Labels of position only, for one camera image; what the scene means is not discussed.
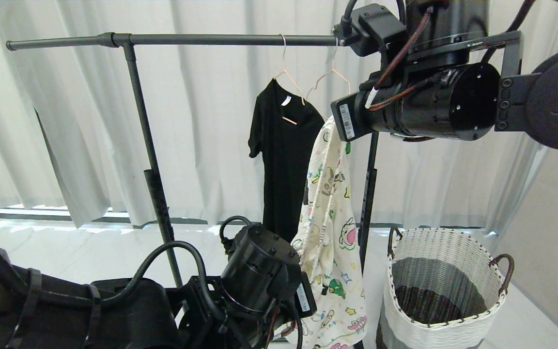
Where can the white laundry basket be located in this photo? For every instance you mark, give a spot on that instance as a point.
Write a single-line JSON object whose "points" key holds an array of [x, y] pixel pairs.
{"points": [[443, 242]]}

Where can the window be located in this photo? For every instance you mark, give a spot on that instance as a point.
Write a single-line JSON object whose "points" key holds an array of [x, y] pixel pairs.
{"points": [[41, 213]]}

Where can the pink clothes hanger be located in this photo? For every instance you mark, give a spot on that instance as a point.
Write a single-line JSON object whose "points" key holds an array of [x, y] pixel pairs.
{"points": [[289, 77], [330, 72]]}

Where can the cream printed garment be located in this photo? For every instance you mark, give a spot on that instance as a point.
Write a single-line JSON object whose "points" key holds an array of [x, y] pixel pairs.
{"points": [[332, 242]]}

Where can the black clothes rack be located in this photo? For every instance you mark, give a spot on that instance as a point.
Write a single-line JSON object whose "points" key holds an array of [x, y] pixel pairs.
{"points": [[211, 39]]}

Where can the black garment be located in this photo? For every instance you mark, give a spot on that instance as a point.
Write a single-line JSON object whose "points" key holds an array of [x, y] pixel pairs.
{"points": [[284, 169]]}

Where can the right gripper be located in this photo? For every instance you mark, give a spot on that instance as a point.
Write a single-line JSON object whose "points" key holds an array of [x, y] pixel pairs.
{"points": [[429, 106]]}

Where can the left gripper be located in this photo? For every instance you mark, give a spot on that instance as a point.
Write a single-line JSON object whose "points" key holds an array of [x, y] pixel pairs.
{"points": [[305, 295]]}

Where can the white curtain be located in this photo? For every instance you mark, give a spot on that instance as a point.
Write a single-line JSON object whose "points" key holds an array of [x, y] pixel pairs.
{"points": [[201, 121]]}

